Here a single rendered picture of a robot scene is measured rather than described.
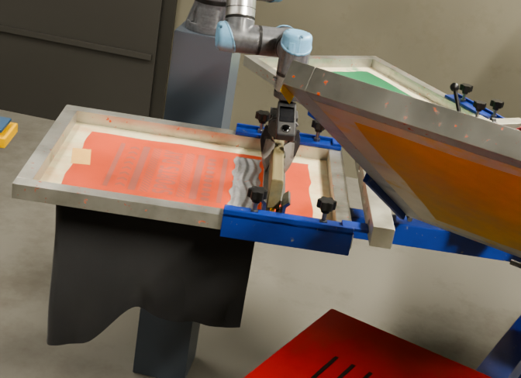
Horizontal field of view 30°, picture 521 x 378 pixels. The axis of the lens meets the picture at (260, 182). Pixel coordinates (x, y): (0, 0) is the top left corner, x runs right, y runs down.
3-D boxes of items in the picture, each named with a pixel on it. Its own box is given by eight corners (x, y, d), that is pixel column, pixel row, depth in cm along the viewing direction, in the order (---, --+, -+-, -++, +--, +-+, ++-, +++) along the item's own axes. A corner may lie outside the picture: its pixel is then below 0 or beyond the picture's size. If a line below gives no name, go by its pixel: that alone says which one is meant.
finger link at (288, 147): (294, 166, 254) (294, 133, 251) (295, 175, 249) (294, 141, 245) (282, 166, 254) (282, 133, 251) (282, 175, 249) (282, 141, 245)
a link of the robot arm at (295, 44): (310, 29, 242) (317, 38, 234) (302, 71, 246) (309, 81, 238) (279, 25, 240) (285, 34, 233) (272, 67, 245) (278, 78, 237)
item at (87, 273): (51, 347, 245) (64, 194, 228) (55, 338, 248) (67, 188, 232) (232, 373, 246) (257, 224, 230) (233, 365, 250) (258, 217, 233)
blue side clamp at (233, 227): (219, 236, 223) (223, 208, 220) (221, 227, 227) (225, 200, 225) (348, 256, 224) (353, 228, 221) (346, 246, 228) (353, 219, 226)
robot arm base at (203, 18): (191, 19, 300) (195, -13, 296) (239, 28, 299) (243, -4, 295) (180, 29, 286) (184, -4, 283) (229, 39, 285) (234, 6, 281)
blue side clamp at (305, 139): (232, 151, 274) (236, 128, 272) (233, 145, 279) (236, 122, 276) (337, 167, 275) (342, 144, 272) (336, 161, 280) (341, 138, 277)
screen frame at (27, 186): (11, 197, 222) (12, 183, 220) (65, 116, 276) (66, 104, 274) (350, 249, 224) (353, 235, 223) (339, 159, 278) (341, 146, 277)
